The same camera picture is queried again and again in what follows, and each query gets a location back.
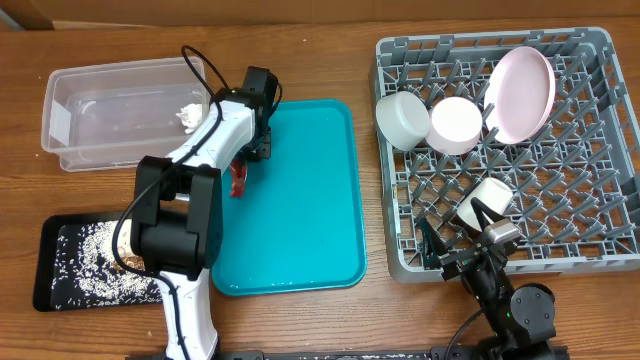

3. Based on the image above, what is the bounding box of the white paper cup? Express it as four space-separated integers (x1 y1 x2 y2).
457 177 513 231

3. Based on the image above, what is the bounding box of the brown food piece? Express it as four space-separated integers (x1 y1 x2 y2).
113 256 145 271

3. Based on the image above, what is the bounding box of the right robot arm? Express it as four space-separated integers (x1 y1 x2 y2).
420 197 568 359

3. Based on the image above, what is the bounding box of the grey dishwasher rack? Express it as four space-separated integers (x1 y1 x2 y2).
371 27 639 283

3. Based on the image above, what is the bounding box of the teal serving tray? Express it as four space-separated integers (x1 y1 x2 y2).
211 99 367 296

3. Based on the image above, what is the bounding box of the spilled white rice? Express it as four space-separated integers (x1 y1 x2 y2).
50 220 161 310

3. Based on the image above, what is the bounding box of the white tissue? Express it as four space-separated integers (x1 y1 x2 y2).
176 103 204 134

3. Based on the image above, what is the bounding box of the grey bowl with rice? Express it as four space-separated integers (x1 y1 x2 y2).
375 91 431 151

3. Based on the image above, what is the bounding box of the clear plastic bin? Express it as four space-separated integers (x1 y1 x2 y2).
41 56 209 172

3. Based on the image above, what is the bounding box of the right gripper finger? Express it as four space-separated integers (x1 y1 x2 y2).
470 197 505 233
418 218 448 269

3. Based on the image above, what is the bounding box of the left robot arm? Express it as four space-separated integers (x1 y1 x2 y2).
111 66 283 359

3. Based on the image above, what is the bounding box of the black plastic tray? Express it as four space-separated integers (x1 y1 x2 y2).
32 211 166 313

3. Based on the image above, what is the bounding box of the pink small bowl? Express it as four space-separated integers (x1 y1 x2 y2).
426 97 483 155

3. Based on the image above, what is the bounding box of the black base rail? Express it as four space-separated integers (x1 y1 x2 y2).
124 345 571 360

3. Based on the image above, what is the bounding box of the pink round plate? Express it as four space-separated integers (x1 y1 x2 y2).
484 46 556 145

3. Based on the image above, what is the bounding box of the red snack wrapper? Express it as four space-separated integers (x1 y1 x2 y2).
230 159 248 198

